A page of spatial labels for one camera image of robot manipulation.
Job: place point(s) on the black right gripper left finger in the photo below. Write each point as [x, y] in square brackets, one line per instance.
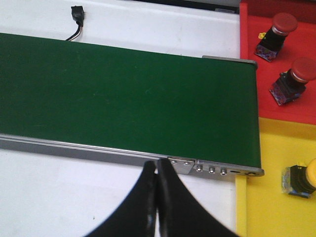
[136, 215]

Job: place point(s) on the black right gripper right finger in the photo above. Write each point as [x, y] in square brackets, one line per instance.
[180, 214]

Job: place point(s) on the yellow push button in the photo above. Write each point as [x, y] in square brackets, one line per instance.
[299, 180]

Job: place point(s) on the red push button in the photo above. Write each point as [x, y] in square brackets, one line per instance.
[291, 84]

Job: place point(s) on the yellow plastic tray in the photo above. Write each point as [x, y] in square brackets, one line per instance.
[263, 210]

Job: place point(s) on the green conveyor belt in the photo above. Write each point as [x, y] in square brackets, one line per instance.
[126, 106]

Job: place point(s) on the small black connector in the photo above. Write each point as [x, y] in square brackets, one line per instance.
[78, 16]

